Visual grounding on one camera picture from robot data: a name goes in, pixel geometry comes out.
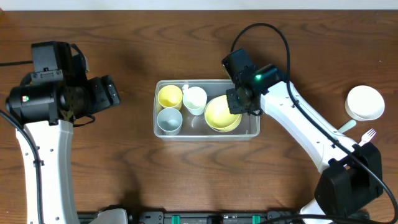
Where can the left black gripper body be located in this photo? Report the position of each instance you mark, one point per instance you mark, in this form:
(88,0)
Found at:
(102,96)

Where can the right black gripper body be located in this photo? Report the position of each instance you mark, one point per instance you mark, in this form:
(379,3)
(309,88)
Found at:
(239,102)

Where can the yellow plastic bowl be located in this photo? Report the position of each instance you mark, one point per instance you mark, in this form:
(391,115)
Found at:
(218,116)

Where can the white plastic cup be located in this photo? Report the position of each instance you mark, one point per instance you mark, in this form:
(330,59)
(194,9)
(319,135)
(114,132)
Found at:
(195,100)

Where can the yellow plastic cup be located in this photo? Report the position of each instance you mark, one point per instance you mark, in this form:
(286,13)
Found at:
(170,96)

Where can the grey plastic cup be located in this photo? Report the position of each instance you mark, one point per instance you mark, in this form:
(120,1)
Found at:
(170,121)

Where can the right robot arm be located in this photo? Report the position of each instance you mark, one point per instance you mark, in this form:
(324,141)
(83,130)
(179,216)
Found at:
(351,174)

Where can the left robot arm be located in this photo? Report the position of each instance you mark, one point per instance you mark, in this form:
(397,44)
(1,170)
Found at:
(44,109)

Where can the mint green plastic spoon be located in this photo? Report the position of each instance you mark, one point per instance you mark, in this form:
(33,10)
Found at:
(347,126)

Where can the white plastic bowl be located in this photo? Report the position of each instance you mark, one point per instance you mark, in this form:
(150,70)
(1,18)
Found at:
(364,103)

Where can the white plastic fork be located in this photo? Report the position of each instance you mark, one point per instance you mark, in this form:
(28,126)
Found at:
(366,137)

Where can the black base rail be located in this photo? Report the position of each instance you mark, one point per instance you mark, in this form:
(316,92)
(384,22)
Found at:
(162,217)

